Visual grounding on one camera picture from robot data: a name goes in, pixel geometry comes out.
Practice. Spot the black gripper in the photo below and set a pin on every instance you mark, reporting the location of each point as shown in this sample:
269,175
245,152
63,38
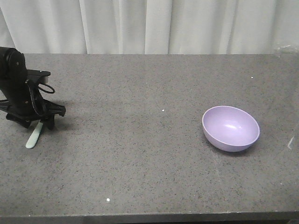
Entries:
23,102

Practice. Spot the pale green plastic spoon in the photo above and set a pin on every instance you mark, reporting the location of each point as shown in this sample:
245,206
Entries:
34,136

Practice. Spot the purple plastic bowl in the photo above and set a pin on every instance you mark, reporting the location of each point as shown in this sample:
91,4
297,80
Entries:
230,129

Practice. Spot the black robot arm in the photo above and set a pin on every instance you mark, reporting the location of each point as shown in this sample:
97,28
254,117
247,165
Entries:
14,61

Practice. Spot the white curtain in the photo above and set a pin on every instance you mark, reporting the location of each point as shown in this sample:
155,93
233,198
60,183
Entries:
150,26

